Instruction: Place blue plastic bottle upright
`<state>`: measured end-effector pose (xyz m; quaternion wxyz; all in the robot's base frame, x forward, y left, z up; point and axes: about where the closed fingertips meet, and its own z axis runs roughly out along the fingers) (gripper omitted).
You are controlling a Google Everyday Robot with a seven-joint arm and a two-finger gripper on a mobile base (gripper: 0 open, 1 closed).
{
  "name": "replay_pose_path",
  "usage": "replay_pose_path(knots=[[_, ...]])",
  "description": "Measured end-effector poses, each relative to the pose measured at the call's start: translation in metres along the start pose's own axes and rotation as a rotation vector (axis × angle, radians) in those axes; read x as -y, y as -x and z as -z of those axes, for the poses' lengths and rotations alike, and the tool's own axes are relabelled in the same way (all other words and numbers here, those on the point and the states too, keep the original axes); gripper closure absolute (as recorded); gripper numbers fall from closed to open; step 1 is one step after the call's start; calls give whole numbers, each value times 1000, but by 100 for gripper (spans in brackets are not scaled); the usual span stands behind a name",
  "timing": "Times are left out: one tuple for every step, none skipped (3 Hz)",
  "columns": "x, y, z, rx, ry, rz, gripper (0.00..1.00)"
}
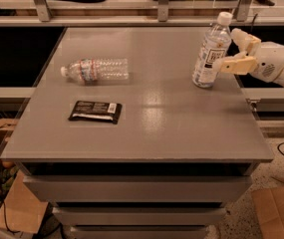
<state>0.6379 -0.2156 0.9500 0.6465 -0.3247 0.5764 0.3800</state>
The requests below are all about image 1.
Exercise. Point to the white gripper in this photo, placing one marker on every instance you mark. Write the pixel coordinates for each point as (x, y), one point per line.
(271, 61)

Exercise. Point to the blue label plastic bottle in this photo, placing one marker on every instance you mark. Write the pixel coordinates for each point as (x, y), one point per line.
(214, 46)

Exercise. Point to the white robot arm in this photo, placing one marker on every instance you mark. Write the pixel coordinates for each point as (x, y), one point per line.
(262, 60)

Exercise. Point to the clear crushed water bottle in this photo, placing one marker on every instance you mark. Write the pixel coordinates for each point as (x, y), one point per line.
(86, 71)

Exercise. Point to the cardboard box right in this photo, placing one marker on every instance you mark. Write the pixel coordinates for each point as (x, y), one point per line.
(269, 207)

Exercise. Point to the cardboard box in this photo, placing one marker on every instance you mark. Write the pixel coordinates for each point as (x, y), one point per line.
(269, 207)
(22, 214)

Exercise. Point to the black snack bar wrapper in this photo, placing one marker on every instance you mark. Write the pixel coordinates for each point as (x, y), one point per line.
(107, 112)

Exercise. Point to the grey drawer cabinet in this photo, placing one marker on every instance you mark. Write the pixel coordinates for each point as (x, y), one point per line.
(138, 206)

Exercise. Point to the cardboard box left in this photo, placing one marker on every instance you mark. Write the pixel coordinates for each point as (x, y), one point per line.
(22, 214)

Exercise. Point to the metal shelf rail frame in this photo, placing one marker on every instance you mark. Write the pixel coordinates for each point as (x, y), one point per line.
(138, 12)

